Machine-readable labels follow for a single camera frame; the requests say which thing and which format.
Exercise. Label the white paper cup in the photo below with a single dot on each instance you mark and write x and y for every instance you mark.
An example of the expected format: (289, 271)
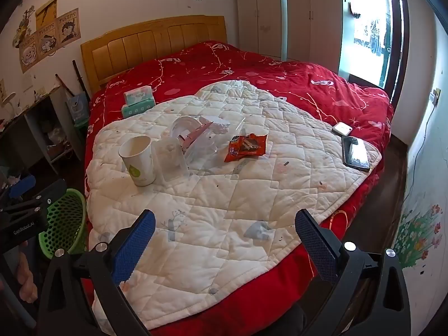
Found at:
(138, 164)

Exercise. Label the red snack wrapper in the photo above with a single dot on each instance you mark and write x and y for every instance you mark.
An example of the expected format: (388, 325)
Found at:
(246, 147)

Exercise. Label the pale green tissue pack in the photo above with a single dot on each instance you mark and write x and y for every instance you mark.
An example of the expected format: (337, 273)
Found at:
(138, 95)

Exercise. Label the cartoon wall posters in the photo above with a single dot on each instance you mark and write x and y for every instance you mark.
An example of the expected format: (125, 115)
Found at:
(45, 35)

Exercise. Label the teal tissue pack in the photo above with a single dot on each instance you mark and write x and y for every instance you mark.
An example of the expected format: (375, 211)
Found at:
(138, 110)

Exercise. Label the crumpled white paper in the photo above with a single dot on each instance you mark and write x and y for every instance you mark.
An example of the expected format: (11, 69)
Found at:
(217, 124)

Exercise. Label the grey side desk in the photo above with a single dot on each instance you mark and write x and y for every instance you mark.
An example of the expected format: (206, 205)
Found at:
(35, 126)

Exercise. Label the wooden bed headboard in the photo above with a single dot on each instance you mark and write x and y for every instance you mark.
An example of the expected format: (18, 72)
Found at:
(147, 42)

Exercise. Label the dark brown door frame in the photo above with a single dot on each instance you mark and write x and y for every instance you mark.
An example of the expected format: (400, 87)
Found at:
(399, 42)

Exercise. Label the clear rectangular plastic container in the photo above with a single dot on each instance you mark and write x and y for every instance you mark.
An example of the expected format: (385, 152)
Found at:
(171, 162)

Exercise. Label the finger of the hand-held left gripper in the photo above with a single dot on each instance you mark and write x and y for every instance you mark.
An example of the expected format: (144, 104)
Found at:
(21, 185)
(49, 190)

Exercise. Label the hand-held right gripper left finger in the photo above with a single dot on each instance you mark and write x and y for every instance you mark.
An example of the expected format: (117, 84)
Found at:
(134, 248)

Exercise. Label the pink paper packet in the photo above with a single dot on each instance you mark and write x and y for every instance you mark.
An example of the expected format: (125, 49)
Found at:
(196, 135)

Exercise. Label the small white square device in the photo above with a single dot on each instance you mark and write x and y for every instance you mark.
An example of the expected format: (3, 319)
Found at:
(342, 128)

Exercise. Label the flower wall sticker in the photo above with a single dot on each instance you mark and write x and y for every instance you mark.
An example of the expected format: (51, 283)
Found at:
(418, 238)

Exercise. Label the dark wooden stick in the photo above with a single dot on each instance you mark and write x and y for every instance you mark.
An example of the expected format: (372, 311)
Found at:
(81, 80)

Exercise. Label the wall power socket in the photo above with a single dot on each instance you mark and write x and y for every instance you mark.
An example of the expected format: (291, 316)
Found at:
(435, 96)

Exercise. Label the white quilted blanket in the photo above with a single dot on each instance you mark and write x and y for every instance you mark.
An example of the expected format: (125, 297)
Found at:
(227, 199)

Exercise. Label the green plastic mesh basket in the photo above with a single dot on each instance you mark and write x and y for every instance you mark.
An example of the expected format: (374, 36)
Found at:
(64, 217)

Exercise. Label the white wardrobe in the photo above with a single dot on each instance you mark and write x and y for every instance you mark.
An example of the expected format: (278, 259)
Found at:
(287, 14)

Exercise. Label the person's left hand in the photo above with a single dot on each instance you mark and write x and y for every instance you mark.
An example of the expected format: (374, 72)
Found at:
(28, 280)

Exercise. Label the black phone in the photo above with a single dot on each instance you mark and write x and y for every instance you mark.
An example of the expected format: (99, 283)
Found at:
(355, 154)

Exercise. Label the red printed blanket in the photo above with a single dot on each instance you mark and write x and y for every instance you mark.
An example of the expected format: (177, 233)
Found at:
(280, 77)

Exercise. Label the bright window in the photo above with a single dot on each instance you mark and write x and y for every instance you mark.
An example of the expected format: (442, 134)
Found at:
(364, 42)

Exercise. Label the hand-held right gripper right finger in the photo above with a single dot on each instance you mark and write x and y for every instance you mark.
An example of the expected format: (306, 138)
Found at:
(315, 248)

